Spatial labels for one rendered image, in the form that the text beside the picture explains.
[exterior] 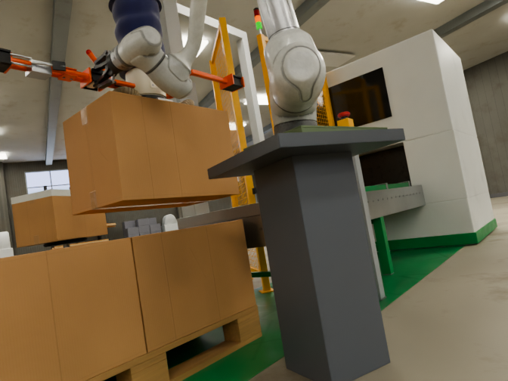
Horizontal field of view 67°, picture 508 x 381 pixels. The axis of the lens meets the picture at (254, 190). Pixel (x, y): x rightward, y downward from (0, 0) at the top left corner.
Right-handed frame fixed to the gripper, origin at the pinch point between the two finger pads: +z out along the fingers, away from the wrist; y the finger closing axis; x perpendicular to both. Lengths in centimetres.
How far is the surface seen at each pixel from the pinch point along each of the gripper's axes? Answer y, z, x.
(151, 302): 89, -20, -1
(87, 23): -278, 389, 229
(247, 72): -140, 181, 341
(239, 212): 62, -13, 60
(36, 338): 89, -20, -39
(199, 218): 61, 17, 60
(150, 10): -33.6, -9.4, 26.8
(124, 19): -29.1, -3.6, 16.4
